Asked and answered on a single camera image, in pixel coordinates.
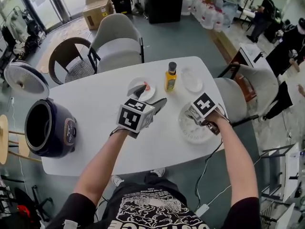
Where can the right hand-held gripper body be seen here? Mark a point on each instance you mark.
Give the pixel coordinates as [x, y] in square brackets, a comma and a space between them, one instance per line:
[203, 106]

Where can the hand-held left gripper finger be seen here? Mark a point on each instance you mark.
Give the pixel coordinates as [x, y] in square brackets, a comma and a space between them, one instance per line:
[159, 105]
[137, 90]

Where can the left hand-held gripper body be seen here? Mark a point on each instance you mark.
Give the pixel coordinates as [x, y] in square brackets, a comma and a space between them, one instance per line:
[128, 118]

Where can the white perforated steamer tray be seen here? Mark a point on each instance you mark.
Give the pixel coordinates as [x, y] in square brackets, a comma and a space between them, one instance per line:
[195, 135]

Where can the person's right forearm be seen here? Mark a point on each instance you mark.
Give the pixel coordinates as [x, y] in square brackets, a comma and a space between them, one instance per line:
[238, 163]

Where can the person's left forearm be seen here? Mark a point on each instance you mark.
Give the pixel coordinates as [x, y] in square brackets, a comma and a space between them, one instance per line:
[100, 168]

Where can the red food piece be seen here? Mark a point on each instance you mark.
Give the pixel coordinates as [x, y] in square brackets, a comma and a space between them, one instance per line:
[147, 86]

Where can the white plate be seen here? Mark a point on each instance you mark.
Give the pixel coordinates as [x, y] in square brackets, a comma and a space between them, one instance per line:
[150, 95]

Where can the yellow bottle black cap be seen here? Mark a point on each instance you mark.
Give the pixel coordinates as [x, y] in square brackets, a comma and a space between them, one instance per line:
[170, 82]

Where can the grey upholstered chair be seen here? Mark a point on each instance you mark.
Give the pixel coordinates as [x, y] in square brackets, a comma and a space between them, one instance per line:
[257, 85]
[116, 44]

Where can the person's right white sneaker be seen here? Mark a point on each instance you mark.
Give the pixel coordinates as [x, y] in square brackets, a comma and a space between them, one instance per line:
[158, 172]

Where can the person's white sneaker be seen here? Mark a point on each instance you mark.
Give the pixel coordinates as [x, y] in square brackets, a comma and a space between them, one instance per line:
[117, 180]
[158, 172]

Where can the person's left white sneaker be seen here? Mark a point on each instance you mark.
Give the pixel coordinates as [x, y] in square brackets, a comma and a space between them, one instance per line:
[117, 180]

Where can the dark rice cooker white lid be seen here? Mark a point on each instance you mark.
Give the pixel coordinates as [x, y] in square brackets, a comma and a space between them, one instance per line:
[60, 118]

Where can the brown round-back chair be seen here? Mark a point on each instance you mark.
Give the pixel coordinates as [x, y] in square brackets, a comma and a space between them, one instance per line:
[62, 54]

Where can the large cardboard box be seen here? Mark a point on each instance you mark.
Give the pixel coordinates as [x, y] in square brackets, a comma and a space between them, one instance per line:
[97, 14]

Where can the flattened cardboard sheet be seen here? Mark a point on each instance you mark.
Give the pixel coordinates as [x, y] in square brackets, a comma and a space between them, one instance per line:
[71, 31]

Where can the black cabinet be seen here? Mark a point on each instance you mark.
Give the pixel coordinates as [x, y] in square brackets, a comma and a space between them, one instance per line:
[164, 3]

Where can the black bin yellow lid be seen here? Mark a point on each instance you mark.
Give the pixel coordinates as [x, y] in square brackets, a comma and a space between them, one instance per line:
[121, 0]

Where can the row of water jugs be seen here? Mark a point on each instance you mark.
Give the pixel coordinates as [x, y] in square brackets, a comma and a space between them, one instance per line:
[207, 13]

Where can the person's black printed t-shirt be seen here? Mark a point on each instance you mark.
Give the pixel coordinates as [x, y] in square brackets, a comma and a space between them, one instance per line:
[155, 211]

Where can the white metal rack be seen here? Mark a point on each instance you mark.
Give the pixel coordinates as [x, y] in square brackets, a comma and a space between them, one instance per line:
[290, 170]

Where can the round wooden side table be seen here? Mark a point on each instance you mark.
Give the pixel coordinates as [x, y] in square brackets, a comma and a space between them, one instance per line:
[3, 137]

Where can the clothes rack with garments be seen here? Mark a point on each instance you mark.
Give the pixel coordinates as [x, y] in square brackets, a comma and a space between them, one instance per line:
[21, 30]

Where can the red cloth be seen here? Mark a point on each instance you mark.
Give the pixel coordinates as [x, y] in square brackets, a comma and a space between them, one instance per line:
[23, 211]

